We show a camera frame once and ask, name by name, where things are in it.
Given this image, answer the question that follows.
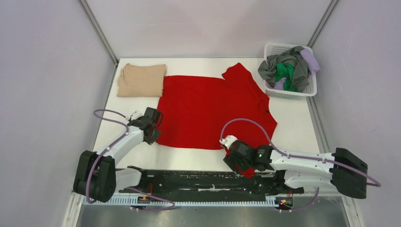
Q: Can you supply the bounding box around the folded beige t shirt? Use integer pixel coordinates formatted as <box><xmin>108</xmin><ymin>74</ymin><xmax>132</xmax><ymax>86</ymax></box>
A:
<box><xmin>117</xmin><ymin>63</ymin><xmax>166</xmax><ymax>97</ymax></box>

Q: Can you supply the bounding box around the grey t shirt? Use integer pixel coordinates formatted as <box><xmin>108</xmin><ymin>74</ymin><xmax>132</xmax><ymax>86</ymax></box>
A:
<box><xmin>258</xmin><ymin>46</ymin><xmax>310</xmax><ymax>93</ymax></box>

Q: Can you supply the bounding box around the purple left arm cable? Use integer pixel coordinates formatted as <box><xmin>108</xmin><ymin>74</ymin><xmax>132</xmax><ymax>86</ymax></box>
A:
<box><xmin>85</xmin><ymin>109</ymin><xmax>176</xmax><ymax>212</ymax></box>

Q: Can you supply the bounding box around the red t shirt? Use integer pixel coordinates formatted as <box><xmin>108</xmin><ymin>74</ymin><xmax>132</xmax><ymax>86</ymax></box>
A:
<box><xmin>156</xmin><ymin>62</ymin><xmax>278</xmax><ymax>179</ymax></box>

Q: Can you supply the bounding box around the white slotted cable duct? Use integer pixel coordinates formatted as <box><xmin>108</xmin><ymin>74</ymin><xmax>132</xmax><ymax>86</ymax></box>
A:
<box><xmin>93</xmin><ymin>193</ymin><xmax>293</xmax><ymax>210</ymax></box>

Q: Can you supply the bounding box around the white plastic laundry basket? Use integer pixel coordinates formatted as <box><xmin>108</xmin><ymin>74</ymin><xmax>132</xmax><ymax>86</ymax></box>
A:
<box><xmin>258</xmin><ymin>43</ymin><xmax>320</xmax><ymax>99</ymax></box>

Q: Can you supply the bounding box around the grey aluminium frame post right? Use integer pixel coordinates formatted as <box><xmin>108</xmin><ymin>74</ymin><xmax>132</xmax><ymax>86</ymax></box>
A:
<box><xmin>307</xmin><ymin>0</ymin><xmax>340</xmax><ymax>48</ymax></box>

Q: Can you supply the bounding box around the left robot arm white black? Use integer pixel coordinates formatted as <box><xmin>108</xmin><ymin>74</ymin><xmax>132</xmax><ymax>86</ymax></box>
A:
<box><xmin>73</xmin><ymin>107</ymin><xmax>164</xmax><ymax>204</ymax></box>

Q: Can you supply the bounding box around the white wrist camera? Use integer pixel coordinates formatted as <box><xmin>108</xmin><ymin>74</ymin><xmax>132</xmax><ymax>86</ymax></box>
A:
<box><xmin>219</xmin><ymin>135</ymin><xmax>238</xmax><ymax>149</ymax></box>
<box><xmin>125</xmin><ymin>110</ymin><xmax>143</xmax><ymax>121</ymax></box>

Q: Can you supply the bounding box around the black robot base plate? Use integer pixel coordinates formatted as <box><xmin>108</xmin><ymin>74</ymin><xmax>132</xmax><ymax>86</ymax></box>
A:
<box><xmin>135</xmin><ymin>169</ymin><xmax>304</xmax><ymax>202</ymax></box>

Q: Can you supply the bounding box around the lilac t shirt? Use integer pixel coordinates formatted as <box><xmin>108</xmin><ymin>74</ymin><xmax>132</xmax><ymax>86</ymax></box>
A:
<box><xmin>277</xmin><ymin>46</ymin><xmax>320</xmax><ymax>92</ymax></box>

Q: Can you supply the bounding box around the grey aluminium frame post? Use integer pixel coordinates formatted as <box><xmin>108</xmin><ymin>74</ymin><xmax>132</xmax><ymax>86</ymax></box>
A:
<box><xmin>78</xmin><ymin>0</ymin><xmax>119</xmax><ymax>67</ymax></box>
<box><xmin>307</xmin><ymin>0</ymin><xmax>340</xmax><ymax>48</ymax></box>

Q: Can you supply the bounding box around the grey aluminium frame post left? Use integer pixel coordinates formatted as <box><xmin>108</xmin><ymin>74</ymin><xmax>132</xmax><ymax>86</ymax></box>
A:
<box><xmin>78</xmin><ymin>0</ymin><xmax>119</xmax><ymax>67</ymax></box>

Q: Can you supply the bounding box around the green t shirt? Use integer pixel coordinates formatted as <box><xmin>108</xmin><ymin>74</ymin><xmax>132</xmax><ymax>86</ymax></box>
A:
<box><xmin>273</xmin><ymin>63</ymin><xmax>297</xmax><ymax>92</ymax></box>

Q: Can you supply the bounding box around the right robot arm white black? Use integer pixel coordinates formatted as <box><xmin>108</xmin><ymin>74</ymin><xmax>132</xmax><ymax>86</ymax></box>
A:
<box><xmin>220</xmin><ymin>136</ymin><xmax>368</xmax><ymax>199</ymax></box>

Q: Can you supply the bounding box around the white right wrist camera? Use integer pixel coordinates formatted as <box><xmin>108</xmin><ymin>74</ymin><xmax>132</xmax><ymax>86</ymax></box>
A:
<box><xmin>219</xmin><ymin>135</ymin><xmax>238</xmax><ymax>149</ymax></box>

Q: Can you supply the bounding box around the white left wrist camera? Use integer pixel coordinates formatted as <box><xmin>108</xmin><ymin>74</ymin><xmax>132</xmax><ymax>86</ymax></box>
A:
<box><xmin>125</xmin><ymin>110</ymin><xmax>143</xmax><ymax>121</ymax></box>

